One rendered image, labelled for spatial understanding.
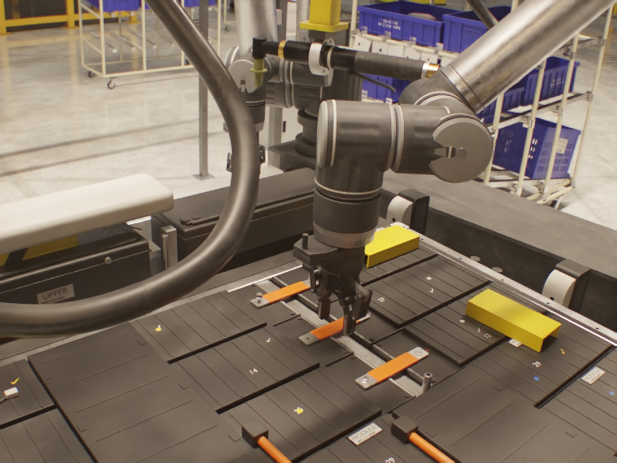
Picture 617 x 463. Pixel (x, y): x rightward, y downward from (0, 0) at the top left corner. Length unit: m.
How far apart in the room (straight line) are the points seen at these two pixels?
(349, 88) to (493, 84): 1.10
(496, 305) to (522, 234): 0.66
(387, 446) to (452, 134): 0.46
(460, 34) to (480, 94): 2.47
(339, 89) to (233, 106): 1.50
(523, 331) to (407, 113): 0.45
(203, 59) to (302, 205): 0.75
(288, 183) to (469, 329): 0.55
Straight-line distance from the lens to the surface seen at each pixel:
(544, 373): 1.15
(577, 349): 1.24
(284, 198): 1.39
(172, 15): 0.74
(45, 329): 0.58
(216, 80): 0.71
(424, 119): 0.99
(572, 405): 1.10
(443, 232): 1.99
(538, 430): 1.02
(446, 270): 1.39
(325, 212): 1.02
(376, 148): 0.97
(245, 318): 1.17
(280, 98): 2.25
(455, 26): 3.63
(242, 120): 0.69
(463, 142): 1.00
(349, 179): 0.98
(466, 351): 1.15
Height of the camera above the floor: 1.66
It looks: 26 degrees down
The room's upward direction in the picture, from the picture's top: 4 degrees clockwise
